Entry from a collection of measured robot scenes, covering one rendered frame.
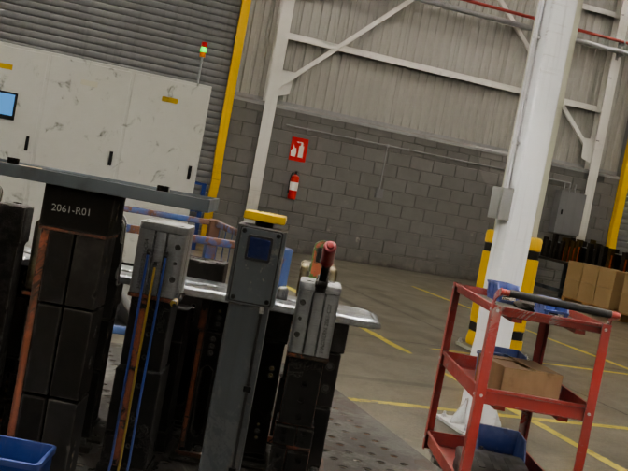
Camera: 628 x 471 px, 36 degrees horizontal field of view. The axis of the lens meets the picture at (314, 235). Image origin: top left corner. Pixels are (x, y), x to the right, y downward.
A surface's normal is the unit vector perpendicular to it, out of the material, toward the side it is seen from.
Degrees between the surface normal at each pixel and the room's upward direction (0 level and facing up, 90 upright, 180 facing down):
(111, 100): 90
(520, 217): 90
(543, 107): 90
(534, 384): 90
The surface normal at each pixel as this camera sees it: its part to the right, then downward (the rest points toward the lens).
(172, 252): 0.00, 0.05
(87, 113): 0.33, 0.11
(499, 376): -0.96, -0.17
